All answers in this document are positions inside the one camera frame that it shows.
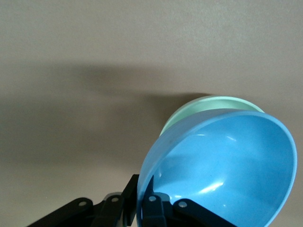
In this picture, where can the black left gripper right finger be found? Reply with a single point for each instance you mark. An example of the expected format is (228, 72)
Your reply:
(152, 212)

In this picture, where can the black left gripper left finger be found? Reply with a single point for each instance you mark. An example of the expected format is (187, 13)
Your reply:
(111, 212)

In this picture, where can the blue bowl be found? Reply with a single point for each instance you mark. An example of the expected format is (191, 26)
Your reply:
(225, 160)

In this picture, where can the light green bowl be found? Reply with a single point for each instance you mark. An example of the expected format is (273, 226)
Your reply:
(213, 105)

